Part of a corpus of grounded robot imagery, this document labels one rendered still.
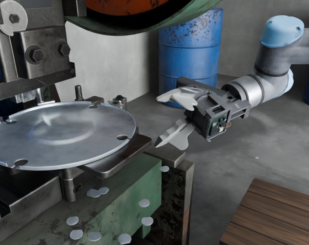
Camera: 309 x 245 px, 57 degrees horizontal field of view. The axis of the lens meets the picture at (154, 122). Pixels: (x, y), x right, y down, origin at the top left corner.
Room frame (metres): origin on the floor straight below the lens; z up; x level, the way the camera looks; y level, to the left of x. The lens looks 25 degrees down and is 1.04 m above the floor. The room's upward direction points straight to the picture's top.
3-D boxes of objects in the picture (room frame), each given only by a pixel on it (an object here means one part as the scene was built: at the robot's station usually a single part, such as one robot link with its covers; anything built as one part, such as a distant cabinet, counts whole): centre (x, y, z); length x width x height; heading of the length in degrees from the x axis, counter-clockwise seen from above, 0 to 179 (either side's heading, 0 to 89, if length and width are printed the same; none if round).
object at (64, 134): (0.52, 0.18, 0.78); 0.29 x 0.29 x 0.01
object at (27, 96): (0.59, 0.28, 0.84); 0.05 x 0.03 x 0.04; 147
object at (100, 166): (0.49, 0.14, 0.72); 0.25 x 0.14 x 0.14; 57
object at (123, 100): (0.67, 0.09, 0.75); 0.03 x 0.03 x 0.10; 57
